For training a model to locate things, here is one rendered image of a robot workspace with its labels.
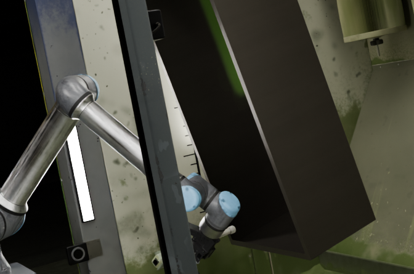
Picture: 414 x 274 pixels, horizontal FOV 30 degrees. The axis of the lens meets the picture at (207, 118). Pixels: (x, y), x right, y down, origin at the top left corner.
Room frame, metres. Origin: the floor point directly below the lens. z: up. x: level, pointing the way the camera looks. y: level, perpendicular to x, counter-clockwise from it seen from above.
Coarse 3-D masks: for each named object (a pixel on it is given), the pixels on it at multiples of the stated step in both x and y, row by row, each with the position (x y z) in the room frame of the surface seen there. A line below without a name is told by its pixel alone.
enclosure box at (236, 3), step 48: (192, 0) 3.43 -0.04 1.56; (240, 0) 2.84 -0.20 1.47; (288, 0) 2.94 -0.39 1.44; (192, 48) 3.41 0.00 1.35; (240, 48) 2.82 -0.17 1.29; (288, 48) 2.92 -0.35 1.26; (192, 96) 3.39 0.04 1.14; (240, 96) 3.50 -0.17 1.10; (288, 96) 2.90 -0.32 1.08; (192, 144) 3.37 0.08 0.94; (240, 144) 3.48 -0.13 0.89; (288, 144) 2.88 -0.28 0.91; (336, 144) 2.99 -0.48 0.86; (240, 192) 3.46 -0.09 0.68; (288, 192) 2.87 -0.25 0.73; (336, 192) 2.97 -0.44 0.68; (240, 240) 3.42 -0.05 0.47; (288, 240) 3.19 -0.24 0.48; (336, 240) 2.95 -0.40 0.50
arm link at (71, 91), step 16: (64, 80) 2.75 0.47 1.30; (80, 80) 2.76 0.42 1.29; (64, 96) 2.69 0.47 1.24; (80, 96) 2.68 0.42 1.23; (80, 112) 2.68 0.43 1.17; (96, 112) 2.68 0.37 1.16; (96, 128) 2.68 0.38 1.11; (112, 128) 2.67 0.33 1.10; (112, 144) 2.67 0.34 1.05; (128, 144) 2.65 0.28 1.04; (128, 160) 2.67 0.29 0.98; (192, 192) 2.60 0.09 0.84; (192, 208) 2.60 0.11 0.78
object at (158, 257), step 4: (228, 228) 3.18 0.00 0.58; (232, 228) 3.19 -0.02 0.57; (224, 232) 3.15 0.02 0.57; (228, 232) 3.17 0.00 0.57; (232, 232) 3.19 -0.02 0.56; (220, 236) 3.13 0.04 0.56; (156, 252) 2.87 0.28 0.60; (160, 252) 2.88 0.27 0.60; (156, 256) 2.84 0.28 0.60; (160, 256) 2.84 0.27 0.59; (152, 260) 2.85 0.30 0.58; (156, 260) 2.83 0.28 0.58; (160, 260) 2.83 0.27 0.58; (156, 264) 2.83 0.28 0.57; (160, 264) 2.83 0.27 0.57; (160, 268) 2.84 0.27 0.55
